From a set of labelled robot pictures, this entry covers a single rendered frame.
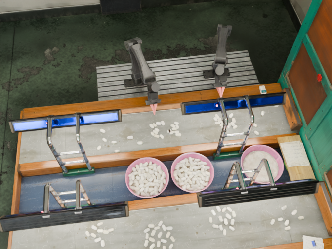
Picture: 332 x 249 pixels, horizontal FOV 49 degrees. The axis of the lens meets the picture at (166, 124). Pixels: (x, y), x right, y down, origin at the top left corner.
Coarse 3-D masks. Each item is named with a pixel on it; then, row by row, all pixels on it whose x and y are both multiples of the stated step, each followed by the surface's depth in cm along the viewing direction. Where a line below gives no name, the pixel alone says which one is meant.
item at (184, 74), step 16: (128, 64) 280; (160, 64) 280; (176, 64) 281; (192, 64) 281; (208, 64) 281; (240, 64) 281; (112, 80) 272; (160, 80) 273; (176, 80) 272; (192, 80) 273; (208, 80) 273; (240, 80) 273; (256, 80) 273; (112, 96) 264; (128, 96) 264
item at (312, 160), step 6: (282, 78) 256; (282, 84) 257; (300, 132) 236; (306, 138) 228; (306, 144) 229; (306, 150) 230; (312, 150) 223; (312, 156) 223; (312, 162) 224; (312, 168) 225; (318, 168) 217; (318, 174) 218
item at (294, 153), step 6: (282, 144) 232; (288, 144) 232; (294, 144) 232; (300, 144) 232; (282, 150) 230; (288, 150) 230; (294, 150) 230; (300, 150) 230; (288, 156) 228; (294, 156) 228; (300, 156) 228; (306, 156) 228; (288, 162) 226; (294, 162) 226; (300, 162) 226; (306, 162) 226
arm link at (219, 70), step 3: (216, 63) 234; (225, 63) 237; (219, 66) 229; (222, 66) 229; (216, 69) 229; (219, 69) 229; (222, 69) 229; (216, 72) 230; (219, 72) 229; (222, 72) 229
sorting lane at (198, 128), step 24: (144, 120) 246; (168, 120) 246; (192, 120) 246; (240, 120) 246; (264, 120) 246; (24, 144) 235; (72, 144) 236; (96, 144) 236; (120, 144) 236; (144, 144) 236; (168, 144) 236; (192, 144) 236
